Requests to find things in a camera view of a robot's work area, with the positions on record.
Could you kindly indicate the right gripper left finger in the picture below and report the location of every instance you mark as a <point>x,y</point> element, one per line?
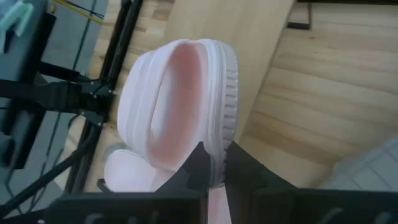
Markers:
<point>192,174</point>

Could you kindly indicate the dark desk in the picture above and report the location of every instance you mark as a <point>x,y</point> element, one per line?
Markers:
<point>18,68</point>

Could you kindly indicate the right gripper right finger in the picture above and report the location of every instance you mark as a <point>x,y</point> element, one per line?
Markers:
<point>242,174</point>

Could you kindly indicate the pink slide sandal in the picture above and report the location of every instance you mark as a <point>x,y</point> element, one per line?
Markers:
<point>140,102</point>
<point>130,172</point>

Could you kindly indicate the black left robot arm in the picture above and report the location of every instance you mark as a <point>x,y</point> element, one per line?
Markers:
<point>62,95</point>

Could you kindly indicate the mint green stapler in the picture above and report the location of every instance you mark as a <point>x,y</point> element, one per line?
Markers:
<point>15,17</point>

